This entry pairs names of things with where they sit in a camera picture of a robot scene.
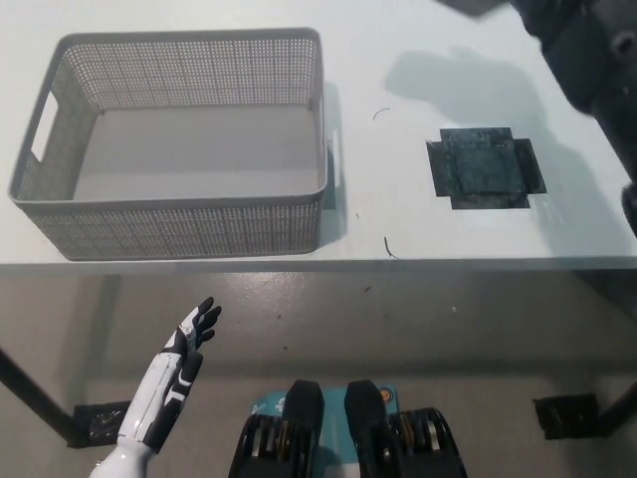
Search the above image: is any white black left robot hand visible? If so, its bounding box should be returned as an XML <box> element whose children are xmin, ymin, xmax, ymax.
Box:
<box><xmin>116</xmin><ymin>296</ymin><xmax>223</xmax><ymax>455</ymax></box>

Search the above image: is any small grey perforated basket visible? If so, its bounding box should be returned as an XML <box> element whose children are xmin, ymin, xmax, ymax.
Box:
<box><xmin>433</xmin><ymin>0</ymin><xmax>530</xmax><ymax>22</ymax></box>

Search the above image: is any black table leg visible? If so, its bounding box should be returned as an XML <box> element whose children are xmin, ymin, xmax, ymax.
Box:
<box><xmin>0</xmin><ymin>345</ymin><xmax>85</xmax><ymax>445</ymax></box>

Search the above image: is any large grey perforated basket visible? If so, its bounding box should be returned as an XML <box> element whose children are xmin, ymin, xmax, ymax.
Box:
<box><xmin>7</xmin><ymin>27</ymin><xmax>344</xmax><ymax>262</ymax></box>

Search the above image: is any black tape patch on table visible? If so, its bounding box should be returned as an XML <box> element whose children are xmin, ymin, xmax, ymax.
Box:
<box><xmin>425</xmin><ymin>125</ymin><xmax>548</xmax><ymax>212</ymax></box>

